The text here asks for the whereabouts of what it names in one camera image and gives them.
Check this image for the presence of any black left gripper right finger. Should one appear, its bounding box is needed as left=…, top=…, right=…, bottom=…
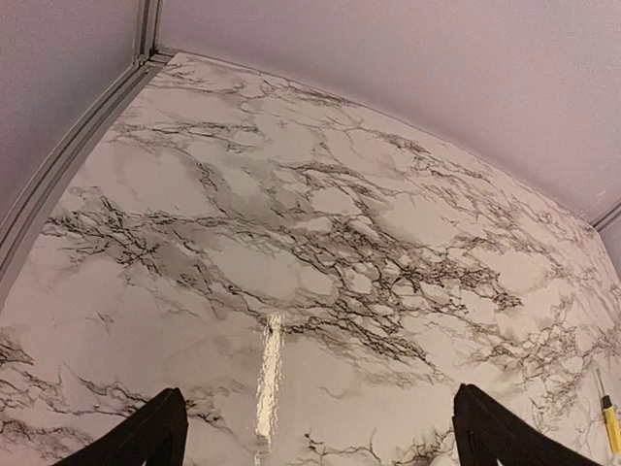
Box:
left=452, top=383, right=597, bottom=466

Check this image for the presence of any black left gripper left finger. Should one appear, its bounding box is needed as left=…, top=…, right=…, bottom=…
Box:
left=56, top=388, right=188, bottom=466

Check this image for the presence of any yellow handled screwdriver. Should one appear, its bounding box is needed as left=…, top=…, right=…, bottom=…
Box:
left=596, top=368, right=621, bottom=454

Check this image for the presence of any left aluminium corner post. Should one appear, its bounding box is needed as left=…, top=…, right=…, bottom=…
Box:
left=1, top=1, right=170, bottom=293

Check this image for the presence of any aluminium corner post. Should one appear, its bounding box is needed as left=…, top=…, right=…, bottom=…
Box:
left=1, top=1, right=170, bottom=293
left=592, top=201, right=621, bottom=231

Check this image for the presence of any right aluminium corner post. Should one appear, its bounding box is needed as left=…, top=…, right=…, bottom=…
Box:
left=592, top=201, right=621, bottom=231

